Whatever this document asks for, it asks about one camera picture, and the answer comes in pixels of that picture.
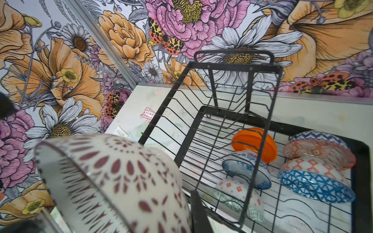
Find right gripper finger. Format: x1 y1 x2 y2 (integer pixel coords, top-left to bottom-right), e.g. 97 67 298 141
190 190 214 233

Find green patterned bowl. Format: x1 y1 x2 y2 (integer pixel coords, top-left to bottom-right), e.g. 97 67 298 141
212 178 265 222

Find black wire dish rack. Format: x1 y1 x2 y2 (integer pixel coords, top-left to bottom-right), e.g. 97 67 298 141
139 56 373 233

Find blue floral bowl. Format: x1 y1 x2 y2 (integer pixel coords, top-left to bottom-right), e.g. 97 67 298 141
221 150 272 190

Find maroon petal patterned bowl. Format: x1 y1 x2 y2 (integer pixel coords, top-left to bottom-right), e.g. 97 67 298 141
35 134 192 233

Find blue geometric bowl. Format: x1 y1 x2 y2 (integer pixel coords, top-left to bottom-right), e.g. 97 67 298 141
277 156 356 203

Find red patterned bowl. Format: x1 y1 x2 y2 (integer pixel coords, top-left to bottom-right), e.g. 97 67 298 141
284 130 356 171

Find pink patterned packet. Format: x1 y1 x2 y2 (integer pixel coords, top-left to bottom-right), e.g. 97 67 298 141
140 108 156 124

